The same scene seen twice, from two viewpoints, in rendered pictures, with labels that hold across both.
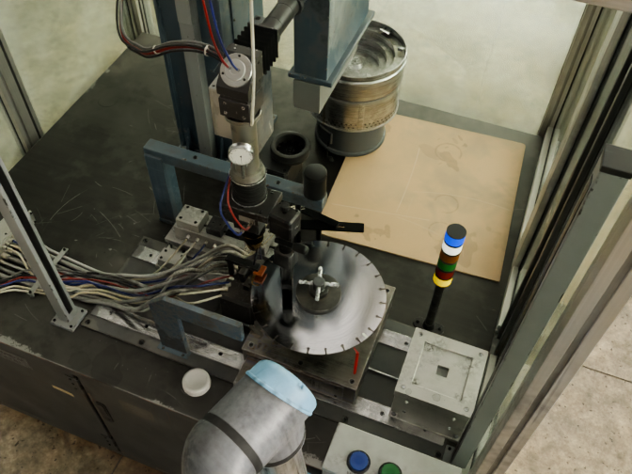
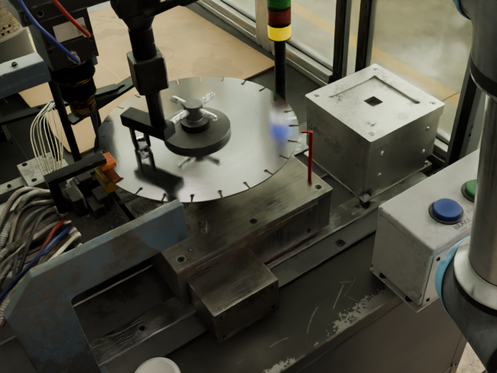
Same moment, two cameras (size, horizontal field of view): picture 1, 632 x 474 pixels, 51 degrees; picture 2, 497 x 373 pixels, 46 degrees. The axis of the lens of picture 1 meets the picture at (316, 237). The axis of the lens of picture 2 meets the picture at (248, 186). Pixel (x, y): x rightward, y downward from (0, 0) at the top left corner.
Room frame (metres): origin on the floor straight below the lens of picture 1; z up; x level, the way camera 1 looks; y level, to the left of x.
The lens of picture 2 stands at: (0.36, 0.53, 1.51)
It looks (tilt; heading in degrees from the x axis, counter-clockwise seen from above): 42 degrees down; 309
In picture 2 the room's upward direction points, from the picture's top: 4 degrees counter-clockwise
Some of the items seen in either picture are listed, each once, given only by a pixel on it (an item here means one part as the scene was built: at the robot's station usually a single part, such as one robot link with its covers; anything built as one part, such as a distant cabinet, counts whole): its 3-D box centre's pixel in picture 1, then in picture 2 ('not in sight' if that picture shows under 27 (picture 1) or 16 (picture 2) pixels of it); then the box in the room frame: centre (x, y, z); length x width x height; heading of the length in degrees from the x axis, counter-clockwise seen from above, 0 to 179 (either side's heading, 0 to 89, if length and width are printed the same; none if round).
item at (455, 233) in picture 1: (455, 235); not in sight; (0.93, -0.31, 1.14); 0.05 x 0.04 x 0.03; 160
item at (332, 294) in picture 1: (318, 291); (195, 124); (0.89, -0.01, 0.96); 0.11 x 0.11 x 0.03
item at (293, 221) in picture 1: (285, 235); (138, 22); (0.89, 0.07, 1.17); 0.06 x 0.05 x 0.20; 61
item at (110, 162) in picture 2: (245, 270); (84, 182); (0.95, 0.17, 0.95); 0.10 x 0.03 x 0.07; 70
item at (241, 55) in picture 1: (273, 76); not in sight; (1.08, 0.10, 1.45); 0.35 x 0.07 x 0.28; 160
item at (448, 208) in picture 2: (358, 462); (446, 212); (0.50, -0.10, 0.90); 0.04 x 0.04 x 0.02
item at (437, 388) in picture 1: (436, 385); (369, 132); (0.72, -0.30, 0.82); 0.18 x 0.18 x 0.15; 70
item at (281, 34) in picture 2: (443, 276); (279, 29); (0.93, -0.31, 0.98); 0.05 x 0.04 x 0.03; 160
